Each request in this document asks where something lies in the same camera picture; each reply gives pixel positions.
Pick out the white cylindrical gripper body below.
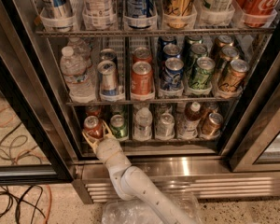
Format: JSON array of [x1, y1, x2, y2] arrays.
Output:
[[96, 138, 124, 166]]

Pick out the red coke can front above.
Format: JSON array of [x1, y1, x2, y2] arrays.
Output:
[[83, 116, 103, 139]]

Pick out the red coke can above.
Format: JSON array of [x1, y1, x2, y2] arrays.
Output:
[[85, 105, 102, 117], [83, 116, 103, 139]]

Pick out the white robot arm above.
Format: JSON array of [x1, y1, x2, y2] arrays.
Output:
[[82, 122, 198, 224]]

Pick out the green soda can bottom shelf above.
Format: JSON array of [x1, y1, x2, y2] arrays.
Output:
[[110, 115, 128, 139]]

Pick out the red coke can behind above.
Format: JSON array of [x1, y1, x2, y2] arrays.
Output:
[[85, 105, 102, 117]]

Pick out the small water bottle bottom shelf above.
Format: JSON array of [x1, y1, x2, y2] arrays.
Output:
[[133, 107, 152, 141]]

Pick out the front water bottle middle shelf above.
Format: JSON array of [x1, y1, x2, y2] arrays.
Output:
[[60, 46, 95, 103]]

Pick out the silver can bottom shelf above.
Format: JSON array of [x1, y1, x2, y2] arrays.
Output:
[[156, 113, 175, 140]]

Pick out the left glass fridge door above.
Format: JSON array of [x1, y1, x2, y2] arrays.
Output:
[[0, 0, 76, 185]]

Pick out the glass fridge door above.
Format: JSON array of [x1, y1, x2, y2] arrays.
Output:
[[224, 40, 280, 174], [0, 0, 76, 185]]

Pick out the orange soda can front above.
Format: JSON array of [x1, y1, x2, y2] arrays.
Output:
[[132, 62, 153, 95]]

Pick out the orange soda can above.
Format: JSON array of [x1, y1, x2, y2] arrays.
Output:
[[132, 62, 153, 95], [133, 47, 152, 63]]

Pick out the silver blue energy can front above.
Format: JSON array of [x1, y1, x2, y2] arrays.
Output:
[[98, 60, 119, 96]]

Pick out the orange soda can rear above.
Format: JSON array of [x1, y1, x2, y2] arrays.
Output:
[[133, 47, 152, 63]]

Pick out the rear water bottle middle shelf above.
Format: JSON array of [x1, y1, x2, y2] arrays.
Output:
[[67, 37, 92, 68]]

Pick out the blue pepsi can front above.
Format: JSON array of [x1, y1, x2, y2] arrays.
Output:
[[161, 58, 184, 91]]

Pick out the steel fridge base grille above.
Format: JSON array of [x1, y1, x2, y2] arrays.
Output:
[[73, 157, 280, 204]]

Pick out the copper can bottom shelf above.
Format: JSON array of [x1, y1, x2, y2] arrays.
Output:
[[201, 112, 223, 138]]

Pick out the green can front middle shelf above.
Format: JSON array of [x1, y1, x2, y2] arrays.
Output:
[[189, 57, 215, 90]]

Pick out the gold can front middle shelf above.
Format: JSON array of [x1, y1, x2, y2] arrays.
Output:
[[218, 59, 249, 92]]

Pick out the blue tall can top shelf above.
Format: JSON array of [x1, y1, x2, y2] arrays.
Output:
[[125, 0, 154, 29]]

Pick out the gold tall can top shelf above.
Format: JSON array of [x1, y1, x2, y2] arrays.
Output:
[[162, 0, 194, 29]]

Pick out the right glass fridge door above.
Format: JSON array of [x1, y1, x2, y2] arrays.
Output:
[[224, 40, 280, 174]]

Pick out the large red coke bottle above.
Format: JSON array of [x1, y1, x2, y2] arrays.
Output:
[[235, 0, 279, 28]]

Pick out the clear plastic bag on floor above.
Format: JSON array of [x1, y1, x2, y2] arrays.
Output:
[[101, 194, 203, 224]]

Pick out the brown tea bottle white cap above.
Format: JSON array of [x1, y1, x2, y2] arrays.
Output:
[[177, 102, 202, 140]]

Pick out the black and orange floor cables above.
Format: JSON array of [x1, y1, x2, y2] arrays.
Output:
[[0, 96, 53, 224]]

